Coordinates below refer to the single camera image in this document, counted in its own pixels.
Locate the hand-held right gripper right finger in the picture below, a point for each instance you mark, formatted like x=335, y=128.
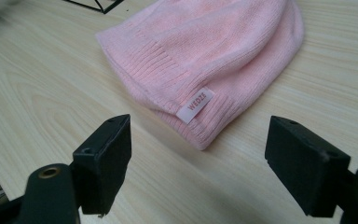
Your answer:
x=304, y=168

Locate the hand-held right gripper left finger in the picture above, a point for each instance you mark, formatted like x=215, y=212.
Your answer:
x=103, y=165

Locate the pink knitted beanie hat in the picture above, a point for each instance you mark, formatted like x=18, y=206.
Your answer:
x=199, y=62

